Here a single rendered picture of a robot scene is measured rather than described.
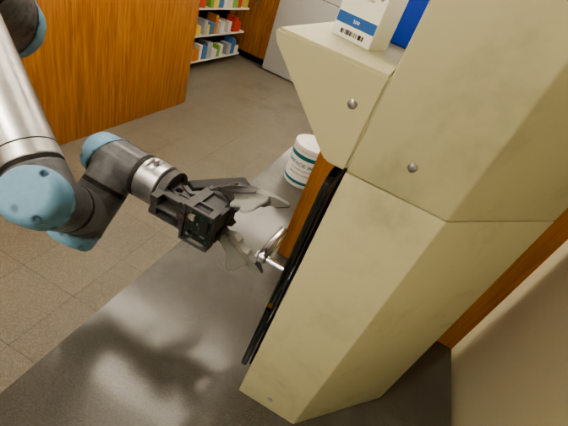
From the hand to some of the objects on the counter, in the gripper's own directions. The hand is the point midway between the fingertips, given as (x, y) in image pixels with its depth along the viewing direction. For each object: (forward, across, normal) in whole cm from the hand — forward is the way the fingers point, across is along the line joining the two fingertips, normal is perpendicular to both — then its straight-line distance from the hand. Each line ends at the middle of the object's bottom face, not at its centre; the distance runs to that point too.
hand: (277, 239), depth 58 cm
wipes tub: (-12, -26, +67) cm, 72 cm away
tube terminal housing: (+18, -26, +5) cm, 32 cm away
